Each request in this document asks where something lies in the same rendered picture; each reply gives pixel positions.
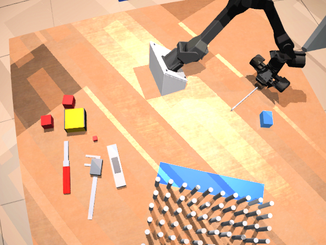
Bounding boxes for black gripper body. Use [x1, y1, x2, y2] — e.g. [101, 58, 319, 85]
[249, 54, 291, 93]

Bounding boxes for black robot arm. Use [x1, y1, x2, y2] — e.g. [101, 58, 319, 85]
[161, 0, 306, 87]

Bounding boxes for yellow box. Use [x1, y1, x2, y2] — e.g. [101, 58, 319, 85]
[64, 108, 87, 133]

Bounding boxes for small blue block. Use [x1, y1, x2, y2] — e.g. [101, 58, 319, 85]
[259, 111, 274, 128]

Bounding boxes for blue flat strip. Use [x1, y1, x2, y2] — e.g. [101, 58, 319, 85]
[157, 162, 265, 202]

